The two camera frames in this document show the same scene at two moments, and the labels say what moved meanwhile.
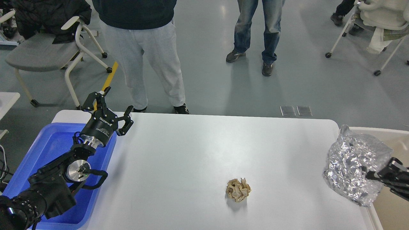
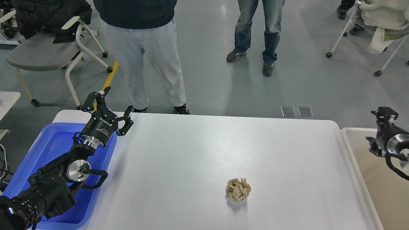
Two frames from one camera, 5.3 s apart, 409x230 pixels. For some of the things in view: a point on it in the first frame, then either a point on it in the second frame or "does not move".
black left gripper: [102, 126] does not move
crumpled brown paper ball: [237, 190] does not move
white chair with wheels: [377, 72] does not move
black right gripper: [395, 168] to [385, 131]
